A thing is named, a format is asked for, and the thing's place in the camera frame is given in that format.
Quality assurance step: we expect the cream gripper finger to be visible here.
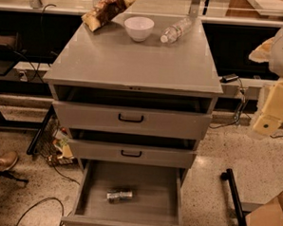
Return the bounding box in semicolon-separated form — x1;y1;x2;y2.
249;37;274;64
252;78;283;136

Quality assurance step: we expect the silver redbull can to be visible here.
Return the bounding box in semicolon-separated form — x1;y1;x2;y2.
106;190;134;203

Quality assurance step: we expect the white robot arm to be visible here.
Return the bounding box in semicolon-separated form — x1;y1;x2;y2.
249;27;283;139

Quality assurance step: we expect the grey top drawer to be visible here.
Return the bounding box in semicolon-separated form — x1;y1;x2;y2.
52;101;212;140

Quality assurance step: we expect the grey drawer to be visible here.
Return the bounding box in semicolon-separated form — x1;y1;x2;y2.
62;160;183;226
68;139;197;169
52;101;212;140

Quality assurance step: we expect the grey drawer cabinet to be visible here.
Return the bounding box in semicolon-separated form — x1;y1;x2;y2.
35;9;228;226

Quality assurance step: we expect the grey bottom drawer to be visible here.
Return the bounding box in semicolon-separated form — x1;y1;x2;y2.
62;160;183;226

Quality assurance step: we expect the grey middle drawer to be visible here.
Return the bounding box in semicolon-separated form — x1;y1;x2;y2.
68;139;197;169

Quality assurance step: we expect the black power adapter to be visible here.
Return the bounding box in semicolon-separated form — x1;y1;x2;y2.
221;74;238;84

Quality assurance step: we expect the clear plastic water bottle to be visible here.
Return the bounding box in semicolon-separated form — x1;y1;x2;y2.
160;18;192;44

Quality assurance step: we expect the cardboard box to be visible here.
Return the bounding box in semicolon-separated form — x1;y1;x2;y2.
245;191;283;226

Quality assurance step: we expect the white bowl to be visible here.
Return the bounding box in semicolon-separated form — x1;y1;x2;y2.
124;16;155;42

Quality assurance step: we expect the brown chip bag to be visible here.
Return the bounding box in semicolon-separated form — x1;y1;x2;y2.
81;0;136;31

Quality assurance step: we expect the brown shoe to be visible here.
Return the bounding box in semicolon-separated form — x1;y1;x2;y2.
0;151;18;171

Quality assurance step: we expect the black metal cart frame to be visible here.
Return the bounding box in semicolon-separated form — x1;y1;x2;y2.
220;168;261;226

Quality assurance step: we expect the black top drawer handle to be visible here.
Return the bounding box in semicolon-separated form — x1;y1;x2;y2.
118;113;144;123

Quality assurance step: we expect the black drawer handle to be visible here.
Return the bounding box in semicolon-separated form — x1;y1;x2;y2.
118;113;144;123
121;150;142;158

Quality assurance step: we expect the black middle drawer handle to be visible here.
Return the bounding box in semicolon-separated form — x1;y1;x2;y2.
121;150;142;158

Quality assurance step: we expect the wire basket with items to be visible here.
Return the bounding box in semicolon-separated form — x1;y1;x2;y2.
36;116;77;166

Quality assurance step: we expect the black floor cable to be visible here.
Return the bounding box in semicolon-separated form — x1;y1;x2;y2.
15;195;66;226

